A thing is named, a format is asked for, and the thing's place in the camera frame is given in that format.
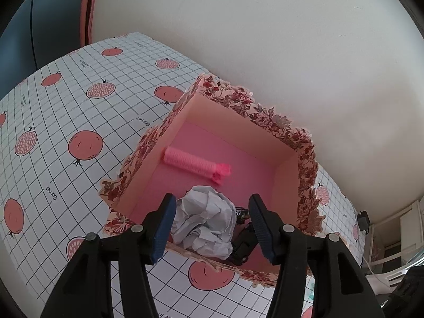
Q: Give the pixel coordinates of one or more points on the black power adapter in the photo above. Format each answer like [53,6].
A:
[362,220]

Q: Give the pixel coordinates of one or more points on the white lattice shelf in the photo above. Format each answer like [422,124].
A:
[407,218]

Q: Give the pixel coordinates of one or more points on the white paper ball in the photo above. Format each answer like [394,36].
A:
[205,218]

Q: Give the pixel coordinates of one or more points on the pink floral cardboard box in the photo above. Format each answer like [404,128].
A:
[215,116]

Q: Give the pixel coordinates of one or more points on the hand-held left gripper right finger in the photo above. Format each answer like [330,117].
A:
[261,228]

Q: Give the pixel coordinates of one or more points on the pink hair roller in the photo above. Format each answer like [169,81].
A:
[192,162]

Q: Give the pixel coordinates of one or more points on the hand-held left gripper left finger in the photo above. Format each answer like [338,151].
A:
[162,228]

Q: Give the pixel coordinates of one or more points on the pink folded board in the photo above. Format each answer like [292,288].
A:
[86,13]

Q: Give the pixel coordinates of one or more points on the desktop with pomegranate print cloth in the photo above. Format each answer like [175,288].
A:
[66,106]

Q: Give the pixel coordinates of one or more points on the black toy car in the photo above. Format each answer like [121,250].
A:
[241,213]

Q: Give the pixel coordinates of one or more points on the dark blue fridge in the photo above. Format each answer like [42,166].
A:
[56,23]

